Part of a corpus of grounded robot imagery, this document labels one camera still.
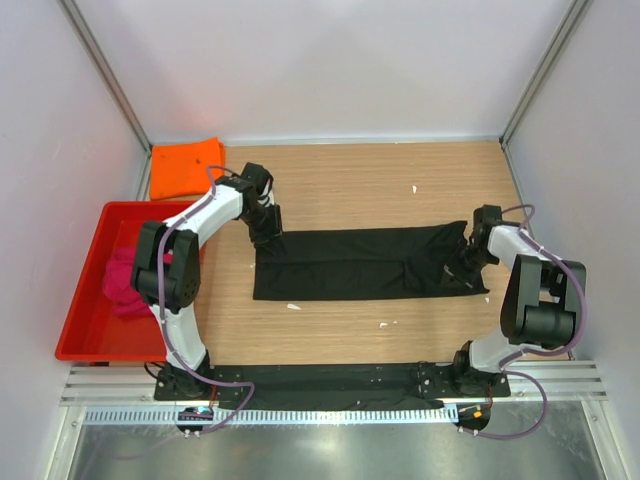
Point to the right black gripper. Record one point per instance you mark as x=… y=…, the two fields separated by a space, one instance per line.
x=458 y=273

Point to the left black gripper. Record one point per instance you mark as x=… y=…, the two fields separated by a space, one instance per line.
x=274 y=229

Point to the black t shirt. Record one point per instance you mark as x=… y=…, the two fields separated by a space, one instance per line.
x=362 y=264

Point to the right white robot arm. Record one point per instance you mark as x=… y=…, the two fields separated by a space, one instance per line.
x=544 y=309

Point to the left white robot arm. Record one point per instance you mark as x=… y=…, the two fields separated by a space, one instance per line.
x=166 y=268

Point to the folded orange t shirt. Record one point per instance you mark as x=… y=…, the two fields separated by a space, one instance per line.
x=180 y=170

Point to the crumpled pink t shirt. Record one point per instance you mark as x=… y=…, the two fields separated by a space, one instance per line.
x=116 y=286

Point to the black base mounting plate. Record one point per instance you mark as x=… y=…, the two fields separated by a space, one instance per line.
x=328 y=387

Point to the red plastic bin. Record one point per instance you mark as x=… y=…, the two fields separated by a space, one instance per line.
x=92 y=332

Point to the aluminium rail profile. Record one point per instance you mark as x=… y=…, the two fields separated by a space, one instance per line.
x=562 y=380

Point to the slotted white cable duct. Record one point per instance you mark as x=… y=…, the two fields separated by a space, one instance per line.
x=198 y=415

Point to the right aluminium corner post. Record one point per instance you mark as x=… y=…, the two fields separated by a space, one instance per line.
x=571 y=19

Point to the aluminium corner post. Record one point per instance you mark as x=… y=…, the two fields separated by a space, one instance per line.
x=83 y=31
x=571 y=19

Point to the left aluminium corner post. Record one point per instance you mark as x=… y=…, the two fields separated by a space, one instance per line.
x=83 y=31

